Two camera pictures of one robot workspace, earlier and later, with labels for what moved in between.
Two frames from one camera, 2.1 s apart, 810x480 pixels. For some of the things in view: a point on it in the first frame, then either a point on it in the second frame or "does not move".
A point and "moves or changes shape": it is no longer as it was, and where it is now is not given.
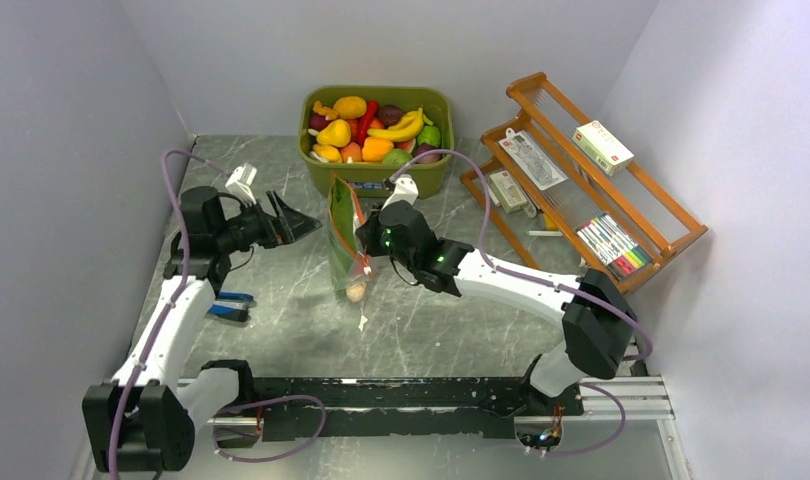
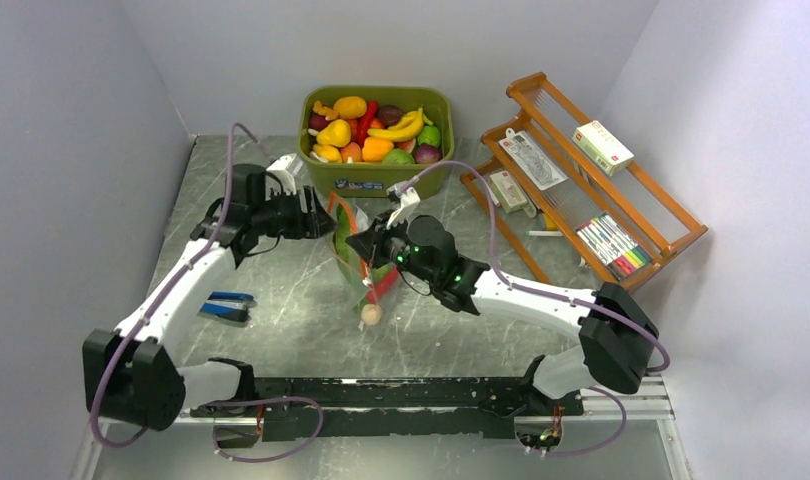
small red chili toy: (371, 111) does not move
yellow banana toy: (407, 127) does not move
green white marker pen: (537, 233) does not move
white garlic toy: (356, 292) to (371, 314)
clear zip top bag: (351, 269) moves or changes shape
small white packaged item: (506, 192) does not move
